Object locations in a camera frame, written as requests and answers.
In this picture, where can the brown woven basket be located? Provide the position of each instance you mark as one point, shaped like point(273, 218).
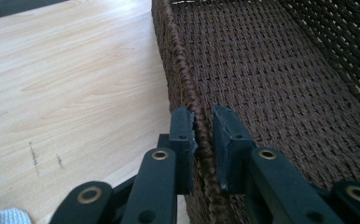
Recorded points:
point(277, 77)

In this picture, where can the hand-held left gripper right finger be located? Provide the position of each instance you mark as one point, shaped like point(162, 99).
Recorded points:
point(274, 186)

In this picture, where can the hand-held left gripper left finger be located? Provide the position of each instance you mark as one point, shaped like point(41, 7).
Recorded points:
point(156, 186)

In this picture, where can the light blue cloth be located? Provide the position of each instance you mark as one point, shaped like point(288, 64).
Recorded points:
point(7, 217)

